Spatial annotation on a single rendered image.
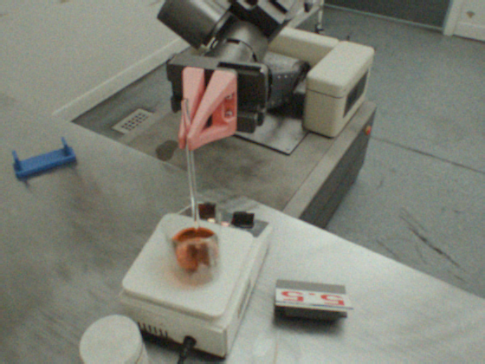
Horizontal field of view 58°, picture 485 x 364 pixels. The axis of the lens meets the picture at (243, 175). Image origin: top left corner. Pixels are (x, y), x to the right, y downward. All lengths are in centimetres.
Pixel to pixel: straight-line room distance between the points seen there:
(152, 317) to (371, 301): 27
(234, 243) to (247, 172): 82
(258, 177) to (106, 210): 69
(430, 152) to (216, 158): 112
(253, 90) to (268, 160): 94
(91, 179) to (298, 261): 37
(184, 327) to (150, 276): 7
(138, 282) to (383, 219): 137
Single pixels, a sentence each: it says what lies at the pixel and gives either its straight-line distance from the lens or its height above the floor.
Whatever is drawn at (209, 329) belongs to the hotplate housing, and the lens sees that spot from 49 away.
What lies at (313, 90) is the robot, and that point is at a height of 53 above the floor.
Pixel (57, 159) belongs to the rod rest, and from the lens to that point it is 83.
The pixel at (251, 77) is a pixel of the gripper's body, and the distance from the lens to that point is 43.
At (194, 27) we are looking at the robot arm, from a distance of 51.
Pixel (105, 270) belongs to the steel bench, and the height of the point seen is 75.
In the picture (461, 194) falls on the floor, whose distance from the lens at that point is 200.
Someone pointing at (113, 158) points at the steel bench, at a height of 75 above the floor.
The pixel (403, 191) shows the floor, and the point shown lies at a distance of 192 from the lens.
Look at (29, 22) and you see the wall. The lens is 213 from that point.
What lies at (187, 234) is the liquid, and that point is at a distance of 49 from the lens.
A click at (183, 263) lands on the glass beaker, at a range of 45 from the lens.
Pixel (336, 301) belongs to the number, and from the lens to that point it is 57.
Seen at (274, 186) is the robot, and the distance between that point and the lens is 129.
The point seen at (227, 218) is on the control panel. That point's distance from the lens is 61.
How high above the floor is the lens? 124
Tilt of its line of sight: 41 degrees down
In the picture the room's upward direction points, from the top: straight up
